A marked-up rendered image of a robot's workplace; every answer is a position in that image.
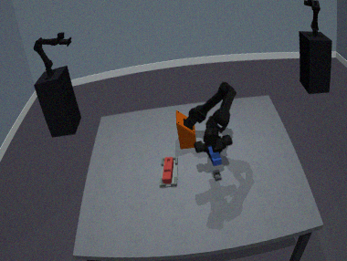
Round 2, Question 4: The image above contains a blue bar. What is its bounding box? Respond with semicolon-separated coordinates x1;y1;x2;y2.
208;146;222;166

